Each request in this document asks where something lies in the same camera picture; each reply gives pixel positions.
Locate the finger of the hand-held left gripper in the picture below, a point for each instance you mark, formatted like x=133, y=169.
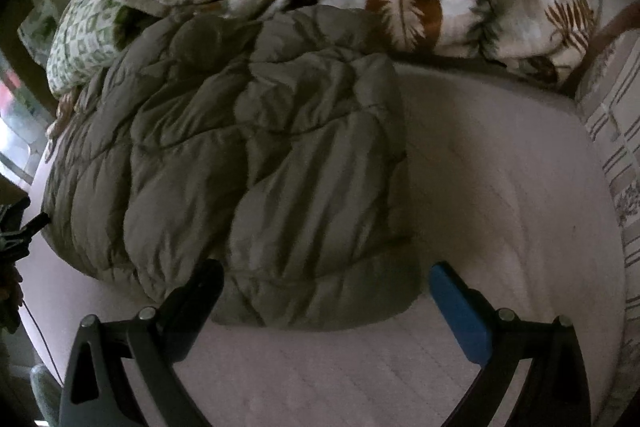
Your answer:
x=37, y=223

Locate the grey-green quilted blanket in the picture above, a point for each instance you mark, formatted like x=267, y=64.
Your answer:
x=250, y=157

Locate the window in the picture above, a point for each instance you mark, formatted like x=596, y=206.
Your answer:
x=15, y=127

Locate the striped grey pillow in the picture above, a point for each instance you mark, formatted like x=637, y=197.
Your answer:
x=620, y=132

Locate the green patterned pillow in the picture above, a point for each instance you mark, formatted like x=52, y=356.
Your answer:
x=80, y=47

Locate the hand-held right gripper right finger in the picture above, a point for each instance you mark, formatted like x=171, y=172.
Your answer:
x=457, y=312

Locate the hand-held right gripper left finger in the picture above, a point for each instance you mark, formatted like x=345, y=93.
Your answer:
x=200, y=292

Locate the white bed mattress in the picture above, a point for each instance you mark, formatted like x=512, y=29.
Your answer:
x=500, y=182

